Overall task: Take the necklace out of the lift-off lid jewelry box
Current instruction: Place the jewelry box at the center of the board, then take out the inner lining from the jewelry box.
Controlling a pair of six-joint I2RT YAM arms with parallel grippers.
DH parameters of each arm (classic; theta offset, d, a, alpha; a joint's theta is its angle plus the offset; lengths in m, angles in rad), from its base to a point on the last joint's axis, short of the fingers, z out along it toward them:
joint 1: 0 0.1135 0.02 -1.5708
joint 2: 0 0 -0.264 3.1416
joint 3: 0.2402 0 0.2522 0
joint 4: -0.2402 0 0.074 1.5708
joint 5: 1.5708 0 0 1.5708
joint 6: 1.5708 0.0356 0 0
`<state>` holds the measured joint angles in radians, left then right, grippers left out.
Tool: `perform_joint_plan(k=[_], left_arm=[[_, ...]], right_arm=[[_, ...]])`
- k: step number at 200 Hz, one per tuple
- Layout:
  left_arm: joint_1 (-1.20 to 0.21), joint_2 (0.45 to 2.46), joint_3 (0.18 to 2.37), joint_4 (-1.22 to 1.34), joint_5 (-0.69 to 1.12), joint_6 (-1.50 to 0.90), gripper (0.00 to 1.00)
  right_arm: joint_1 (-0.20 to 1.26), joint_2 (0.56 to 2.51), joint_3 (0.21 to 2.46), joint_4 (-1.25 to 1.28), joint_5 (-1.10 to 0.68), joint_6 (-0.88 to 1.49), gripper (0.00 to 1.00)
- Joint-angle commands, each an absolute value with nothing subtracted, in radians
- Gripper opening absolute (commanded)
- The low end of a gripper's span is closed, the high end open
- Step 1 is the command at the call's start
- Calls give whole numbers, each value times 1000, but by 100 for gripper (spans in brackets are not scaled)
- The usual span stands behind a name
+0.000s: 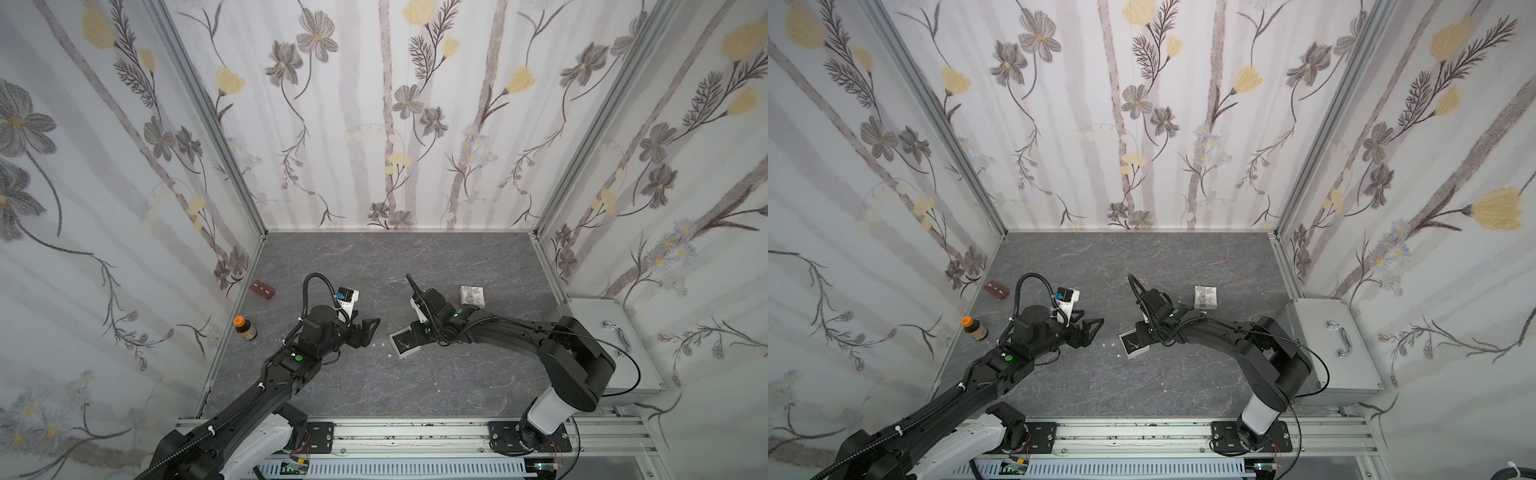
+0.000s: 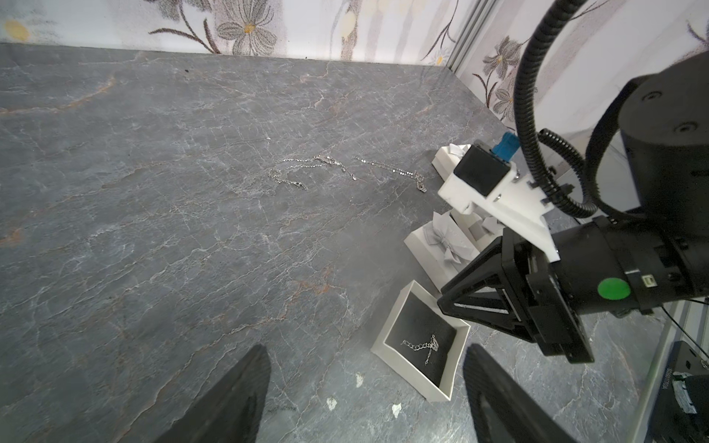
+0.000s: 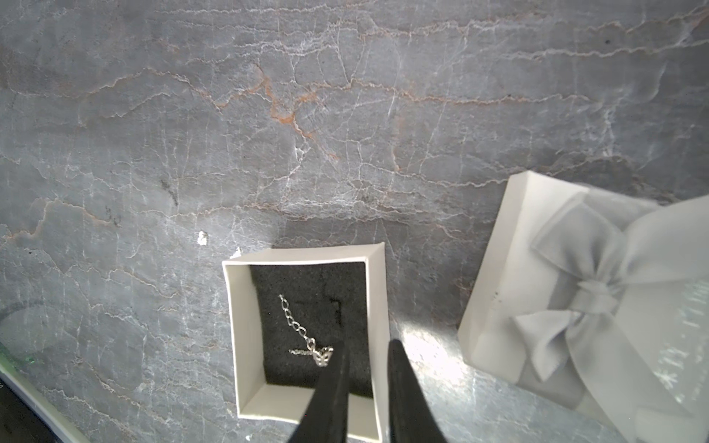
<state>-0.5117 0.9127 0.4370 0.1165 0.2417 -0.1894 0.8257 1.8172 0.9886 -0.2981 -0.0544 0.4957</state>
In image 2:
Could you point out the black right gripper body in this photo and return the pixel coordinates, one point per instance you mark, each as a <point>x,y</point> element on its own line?
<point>534,292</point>

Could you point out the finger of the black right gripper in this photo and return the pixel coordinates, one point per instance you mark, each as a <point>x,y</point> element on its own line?
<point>480,280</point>
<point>495,308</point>

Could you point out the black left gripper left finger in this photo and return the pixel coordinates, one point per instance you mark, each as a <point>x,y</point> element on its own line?
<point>231,411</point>

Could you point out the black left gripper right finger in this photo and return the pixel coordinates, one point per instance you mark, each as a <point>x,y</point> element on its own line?
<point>501,410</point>

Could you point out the white jewelry box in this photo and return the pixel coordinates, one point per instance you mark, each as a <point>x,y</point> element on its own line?
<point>447,157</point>
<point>441,249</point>

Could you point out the white box base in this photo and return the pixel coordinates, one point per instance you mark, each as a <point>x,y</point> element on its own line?
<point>406,370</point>

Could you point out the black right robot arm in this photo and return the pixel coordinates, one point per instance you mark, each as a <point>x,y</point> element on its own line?
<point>621,261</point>

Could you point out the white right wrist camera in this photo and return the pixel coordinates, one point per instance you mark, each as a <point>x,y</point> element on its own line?
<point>509,197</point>

